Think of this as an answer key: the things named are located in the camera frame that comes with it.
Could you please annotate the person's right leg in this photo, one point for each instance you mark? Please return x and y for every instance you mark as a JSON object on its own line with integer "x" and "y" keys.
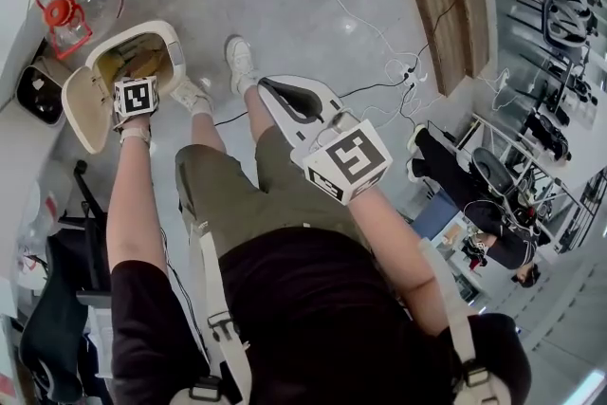
{"x": 258, "y": 114}

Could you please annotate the black shirt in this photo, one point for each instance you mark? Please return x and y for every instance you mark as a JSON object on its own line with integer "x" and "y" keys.
{"x": 308, "y": 322}

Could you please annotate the person's left white shoe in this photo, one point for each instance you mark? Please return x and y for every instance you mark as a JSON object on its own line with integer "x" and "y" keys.
{"x": 189, "y": 95}

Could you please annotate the grey round chair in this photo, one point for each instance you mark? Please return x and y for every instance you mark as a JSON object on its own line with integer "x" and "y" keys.
{"x": 493, "y": 171}

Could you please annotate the black mesh office chair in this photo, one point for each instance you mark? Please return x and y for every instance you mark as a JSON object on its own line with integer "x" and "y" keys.
{"x": 566, "y": 14}

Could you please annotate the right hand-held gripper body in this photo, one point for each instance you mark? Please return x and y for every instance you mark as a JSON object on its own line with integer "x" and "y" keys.
{"x": 348, "y": 159}

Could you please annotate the white metal rack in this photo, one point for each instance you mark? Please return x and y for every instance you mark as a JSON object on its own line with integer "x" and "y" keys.
{"x": 536, "y": 166}

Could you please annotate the blue storage box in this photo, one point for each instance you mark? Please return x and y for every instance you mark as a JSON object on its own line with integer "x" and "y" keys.
{"x": 436, "y": 213}

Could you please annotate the person's left leg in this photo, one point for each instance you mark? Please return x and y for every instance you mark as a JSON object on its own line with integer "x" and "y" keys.
{"x": 206, "y": 133}

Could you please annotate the small black lined bin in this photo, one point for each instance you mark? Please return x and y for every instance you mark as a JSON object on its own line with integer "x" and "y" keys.
{"x": 40, "y": 95}

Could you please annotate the person's white shoe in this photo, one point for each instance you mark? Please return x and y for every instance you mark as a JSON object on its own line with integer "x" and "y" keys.
{"x": 239, "y": 59}
{"x": 189, "y": 95}

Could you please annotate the beige wristband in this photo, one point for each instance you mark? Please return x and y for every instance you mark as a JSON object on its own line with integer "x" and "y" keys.
{"x": 136, "y": 135}

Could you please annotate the person's leg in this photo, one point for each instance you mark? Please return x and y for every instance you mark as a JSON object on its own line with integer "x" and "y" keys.
{"x": 206, "y": 133}
{"x": 258, "y": 114}

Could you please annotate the yellow brown trash pile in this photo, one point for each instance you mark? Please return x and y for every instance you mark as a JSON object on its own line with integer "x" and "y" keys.
{"x": 140, "y": 61}

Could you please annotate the person's right white shoe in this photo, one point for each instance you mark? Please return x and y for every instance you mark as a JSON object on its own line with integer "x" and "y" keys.
{"x": 239, "y": 59}

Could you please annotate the person's right forearm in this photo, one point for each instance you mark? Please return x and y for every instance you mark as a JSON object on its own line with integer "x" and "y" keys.
{"x": 384, "y": 242}

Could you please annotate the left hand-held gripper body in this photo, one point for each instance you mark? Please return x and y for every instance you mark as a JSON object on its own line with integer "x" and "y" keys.
{"x": 135, "y": 95}

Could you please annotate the black jacket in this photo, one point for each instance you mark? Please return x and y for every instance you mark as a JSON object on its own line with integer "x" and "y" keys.
{"x": 52, "y": 327}

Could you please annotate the cream trash bin with lid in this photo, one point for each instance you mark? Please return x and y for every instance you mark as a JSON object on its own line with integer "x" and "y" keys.
{"x": 87, "y": 109}

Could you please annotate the olive green shorts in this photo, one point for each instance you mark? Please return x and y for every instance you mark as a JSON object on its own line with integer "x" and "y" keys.
{"x": 227, "y": 199}

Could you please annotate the person's left forearm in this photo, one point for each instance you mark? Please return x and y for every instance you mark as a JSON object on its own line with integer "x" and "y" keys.
{"x": 133, "y": 204}

